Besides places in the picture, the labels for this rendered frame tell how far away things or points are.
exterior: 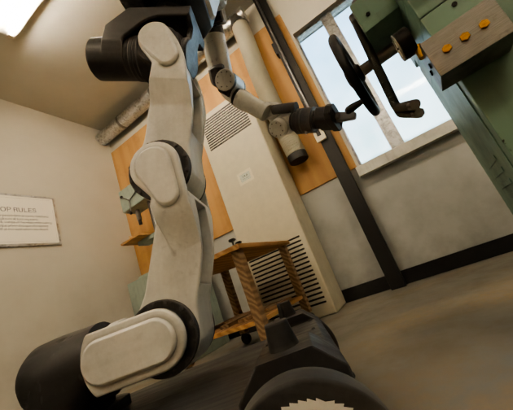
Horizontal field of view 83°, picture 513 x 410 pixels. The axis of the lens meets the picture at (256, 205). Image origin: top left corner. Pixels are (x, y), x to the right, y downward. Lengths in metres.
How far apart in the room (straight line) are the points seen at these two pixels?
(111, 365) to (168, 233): 0.26
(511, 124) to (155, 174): 0.69
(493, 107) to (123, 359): 0.84
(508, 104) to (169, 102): 0.70
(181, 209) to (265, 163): 1.59
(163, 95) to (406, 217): 1.78
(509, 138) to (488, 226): 1.52
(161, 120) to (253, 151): 1.54
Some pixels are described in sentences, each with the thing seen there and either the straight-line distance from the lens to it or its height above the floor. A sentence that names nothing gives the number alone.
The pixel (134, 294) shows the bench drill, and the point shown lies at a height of 0.60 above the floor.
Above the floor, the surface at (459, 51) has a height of 0.56.
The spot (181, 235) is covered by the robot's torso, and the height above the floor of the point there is 0.46.
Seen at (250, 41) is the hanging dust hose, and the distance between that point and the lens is 2.83.
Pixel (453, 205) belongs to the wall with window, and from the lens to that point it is 2.20.
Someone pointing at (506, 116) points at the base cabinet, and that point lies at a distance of 0.74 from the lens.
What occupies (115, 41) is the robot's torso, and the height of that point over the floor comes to 1.01.
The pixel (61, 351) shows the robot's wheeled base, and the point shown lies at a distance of 0.75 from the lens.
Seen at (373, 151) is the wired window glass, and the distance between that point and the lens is 2.34.
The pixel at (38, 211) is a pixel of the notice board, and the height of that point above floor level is 1.56.
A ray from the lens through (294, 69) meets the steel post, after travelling 2.59.
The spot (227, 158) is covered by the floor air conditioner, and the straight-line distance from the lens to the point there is 2.35.
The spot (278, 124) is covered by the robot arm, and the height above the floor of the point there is 0.80.
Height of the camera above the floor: 0.30
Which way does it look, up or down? 15 degrees up
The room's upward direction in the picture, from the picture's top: 21 degrees counter-clockwise
